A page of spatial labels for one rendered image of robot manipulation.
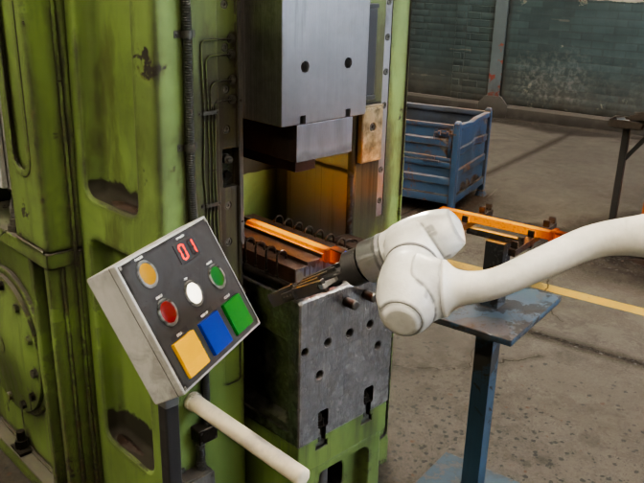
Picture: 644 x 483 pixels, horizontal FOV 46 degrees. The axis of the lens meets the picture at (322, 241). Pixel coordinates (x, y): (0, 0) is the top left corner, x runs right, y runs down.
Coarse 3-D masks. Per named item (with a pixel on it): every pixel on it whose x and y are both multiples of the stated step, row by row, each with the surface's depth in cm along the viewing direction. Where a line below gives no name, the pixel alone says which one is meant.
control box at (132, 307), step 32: (192, 224) 165; (128, 256) 152; (160, 256) 153; (192, 256) 161; (224, 256) 171; (96, 288) 144; (128, 288) 142; (160, 288) 149; (224, 288) 167; (128, 320) 143; (160, 320) 146; (192, 320) 154; (224, 320) 163; (256, 320) 173; (128, 352) 146; (160, 352) 143; (224, 352) 159; (160, 384) 146; (192, 384) 147
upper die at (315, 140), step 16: (256, 128) 198; (272, 128) 193; (288, 128) 189; (304, 128) 188; (320, 128) 192; (336, 128) 197; (352, 128) 201; (256, 144) 200; (272, 144) 195; (288, 144) 190; (304, 144) 190; (320, 144) 194; (336, 144) 198; (288, 160) 192; (304, 160) 191
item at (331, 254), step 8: (256, 224) 226; (264, 224) 225; (272, 232) 221; (280, 232) 219; (288, 232) 219; (296, 240) 214; (304, 240) 213; (312, 248) 209; (320, 248) 207; (328, 248) 206; (336, 248) 204; (328, 256) 205; (336, 256) 204
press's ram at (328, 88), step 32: (256, 0) 179; (288, 0) 174; (320, 0) 181; (352, 0) 188; (256, 32) 182; (288, 32) 177; (320, 32) 184; (352, 32) 191; (256, 64) 185; (288, 64) 180; (320, 64) 187; (352, 64) 194; (256, 96) 187; (288, 96) 182; (320, 96) 189; (352, 96) 197
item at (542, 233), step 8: (440, 208) 235; (448, 208) 236; (472, 216) 229; (480, 216) 229; (488, 216) 229; (488, 224) 227; (496, 224) 225; (504, 224) 224; (512, 224) 222; (520, 224) 222; (520, 232) 221; (536, 232) 218; (544, 232) 217; (552, 232) 214; (560, 232) 215
